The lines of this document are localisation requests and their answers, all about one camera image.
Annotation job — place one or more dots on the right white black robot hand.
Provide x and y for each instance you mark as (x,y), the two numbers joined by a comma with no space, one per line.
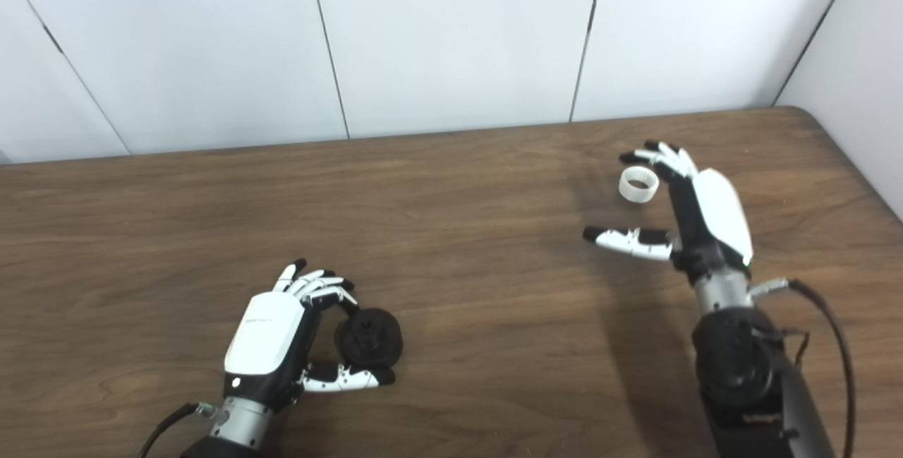
(719,218)

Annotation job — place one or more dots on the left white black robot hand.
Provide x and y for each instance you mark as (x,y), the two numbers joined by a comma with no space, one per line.
(264,334)

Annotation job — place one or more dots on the round black part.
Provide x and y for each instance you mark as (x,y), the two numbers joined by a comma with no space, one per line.
(370,338)

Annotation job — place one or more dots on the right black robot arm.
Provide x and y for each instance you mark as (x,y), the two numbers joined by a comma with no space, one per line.
(741,373)

